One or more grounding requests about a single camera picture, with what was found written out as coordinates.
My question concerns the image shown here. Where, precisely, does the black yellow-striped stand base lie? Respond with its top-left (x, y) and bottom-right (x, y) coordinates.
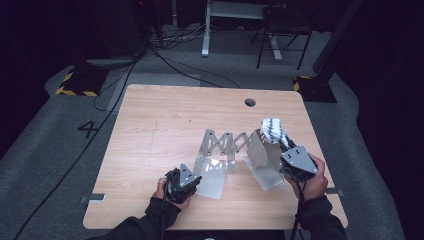
top-left (54, 66), bottom-right (110, 98)
top-left (292, 74), bottom-right (338, 104)

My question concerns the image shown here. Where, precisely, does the white black-striped cloth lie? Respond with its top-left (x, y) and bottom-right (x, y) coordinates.
top-left (260, 117), bottom-right (291, 148)

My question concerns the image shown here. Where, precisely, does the white desk frame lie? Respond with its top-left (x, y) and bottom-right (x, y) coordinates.
top-left (200, 0), bottom-right (284, 63)

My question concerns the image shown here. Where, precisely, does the person's right hand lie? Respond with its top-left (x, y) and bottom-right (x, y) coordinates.
top-left (284, 153), bottom-right (329, 202)

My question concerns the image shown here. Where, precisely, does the black chair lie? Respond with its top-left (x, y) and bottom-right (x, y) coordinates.
top-left (250, 3), bottom-right (314, 71)

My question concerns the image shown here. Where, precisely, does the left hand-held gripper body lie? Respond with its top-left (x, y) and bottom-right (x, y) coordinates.
top-left (164, 162), bottom-right (201, 205)

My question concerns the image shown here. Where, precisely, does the long black floor cable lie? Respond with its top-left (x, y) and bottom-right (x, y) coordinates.
top-left (13, 56), bottom-right (143, 240)

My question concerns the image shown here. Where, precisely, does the dark slanted stand pole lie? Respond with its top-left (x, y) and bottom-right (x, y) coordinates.
top-left (311, 0), bottom-right (365, 76)

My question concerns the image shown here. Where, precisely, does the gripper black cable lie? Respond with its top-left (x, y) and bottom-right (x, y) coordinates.
top-left (289, 169), bottom-right (307, 240)
top-left (159, 173), bottom-right (172, 240)

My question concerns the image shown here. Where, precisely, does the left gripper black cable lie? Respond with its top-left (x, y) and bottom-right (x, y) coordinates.
top-left (159, 173), bottom-right (172, 240)

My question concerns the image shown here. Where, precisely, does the person's left hand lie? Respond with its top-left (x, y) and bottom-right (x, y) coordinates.
top-left (152, 176), bottom-right (193, 211)

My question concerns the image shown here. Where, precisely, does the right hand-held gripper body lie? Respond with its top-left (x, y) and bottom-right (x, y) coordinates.
top-left (279, 144), bottom-right (319, 183)

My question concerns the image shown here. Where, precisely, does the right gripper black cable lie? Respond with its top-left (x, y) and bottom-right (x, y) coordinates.
top-left (289, 169), bottom-right (307, 240)

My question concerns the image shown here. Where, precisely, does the grey table bracket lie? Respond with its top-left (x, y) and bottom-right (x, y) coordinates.
top-left (325, 187), bottom-right (345, 198)
top-left (79, 193), bottom-right (106, 205)

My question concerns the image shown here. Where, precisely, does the extendable metal bookend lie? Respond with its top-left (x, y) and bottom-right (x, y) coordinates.
top-left (193, 128), bottom-right (292, 201)

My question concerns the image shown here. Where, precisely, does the bundle of floor cables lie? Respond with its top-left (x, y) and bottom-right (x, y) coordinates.
top-left (148, 22), bottom-right (208, 48)

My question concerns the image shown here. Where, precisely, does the dark equipment cabinet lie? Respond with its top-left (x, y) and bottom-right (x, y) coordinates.
top-left (79, 0), bottom-right (145, 62)

